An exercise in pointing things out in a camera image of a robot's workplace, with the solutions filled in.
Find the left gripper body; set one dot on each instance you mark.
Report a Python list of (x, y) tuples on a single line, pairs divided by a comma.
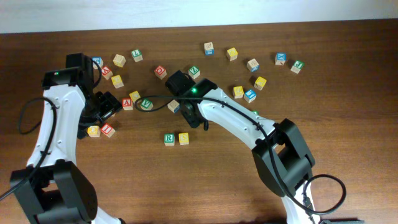
[(103, 107)]

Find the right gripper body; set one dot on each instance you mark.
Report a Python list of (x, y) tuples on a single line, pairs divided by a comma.
[(193, 118)]

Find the yellow S block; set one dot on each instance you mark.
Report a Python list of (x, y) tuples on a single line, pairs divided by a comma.
[(183, 138)]

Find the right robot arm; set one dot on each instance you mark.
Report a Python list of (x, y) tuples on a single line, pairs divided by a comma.
[(281, 155)]

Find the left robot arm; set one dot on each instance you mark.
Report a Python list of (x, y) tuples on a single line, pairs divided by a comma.
[(51, 189)]

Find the plain blue-sided block centre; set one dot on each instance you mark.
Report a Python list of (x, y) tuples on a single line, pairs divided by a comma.
[(174, 106)]

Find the plain blue-sided block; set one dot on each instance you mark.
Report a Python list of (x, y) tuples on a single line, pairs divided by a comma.
[(209, 48), (174, 106), (252, 65)]

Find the red A block lower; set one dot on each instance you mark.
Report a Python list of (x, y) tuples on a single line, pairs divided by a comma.
[(127, 104)]

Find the red a block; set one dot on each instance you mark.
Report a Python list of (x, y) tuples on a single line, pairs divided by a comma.
[(127, 104), (106, 72)]

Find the yellow block left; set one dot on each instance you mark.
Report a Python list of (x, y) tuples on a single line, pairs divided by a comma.
[(117, 81)]

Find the red I block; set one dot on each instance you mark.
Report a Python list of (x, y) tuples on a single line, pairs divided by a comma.
[(107, 130)]

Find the yellow O block lower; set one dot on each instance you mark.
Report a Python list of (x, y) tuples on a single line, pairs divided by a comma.
[(93, 131)]

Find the red A block upper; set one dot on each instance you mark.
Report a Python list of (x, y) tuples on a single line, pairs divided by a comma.
[(106, 72)]

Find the yellow C block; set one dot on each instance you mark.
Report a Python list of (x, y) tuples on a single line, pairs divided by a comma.
[(134, 96)]

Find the green Z block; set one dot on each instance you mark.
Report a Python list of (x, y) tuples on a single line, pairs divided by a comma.
[(194, 72)]

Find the green V block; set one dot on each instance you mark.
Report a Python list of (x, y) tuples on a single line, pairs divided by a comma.
[(146, 105)]

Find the blue 5 block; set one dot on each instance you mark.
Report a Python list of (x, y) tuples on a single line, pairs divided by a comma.
[(99, 60)]

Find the plain yellow-sided block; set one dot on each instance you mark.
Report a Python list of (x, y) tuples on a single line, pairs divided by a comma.
[(119, 60)]

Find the red Q block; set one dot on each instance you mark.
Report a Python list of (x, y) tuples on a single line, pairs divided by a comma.
[(160, 72)]

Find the yellow block middle right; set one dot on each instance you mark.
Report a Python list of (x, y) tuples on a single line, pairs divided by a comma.
[(238, 92)]

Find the green L block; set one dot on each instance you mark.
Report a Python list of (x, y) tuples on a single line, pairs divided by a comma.
[(137, 55)]

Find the blue picture block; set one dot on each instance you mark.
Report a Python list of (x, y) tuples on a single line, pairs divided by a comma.
[(250, 96)]

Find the plain blue-sided block top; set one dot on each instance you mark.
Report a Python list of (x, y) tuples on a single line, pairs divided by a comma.
[(209, 48)]

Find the yellow block top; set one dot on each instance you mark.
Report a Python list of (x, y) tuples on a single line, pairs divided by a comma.
[(232, 54)]

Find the plain blue-sided block right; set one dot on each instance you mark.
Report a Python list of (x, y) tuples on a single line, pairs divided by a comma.
[(252, 65)]

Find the blue X block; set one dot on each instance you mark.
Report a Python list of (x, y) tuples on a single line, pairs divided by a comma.
[(280, 58)]

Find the green J block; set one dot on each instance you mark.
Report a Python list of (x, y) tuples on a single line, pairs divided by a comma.
[(297, 66)]

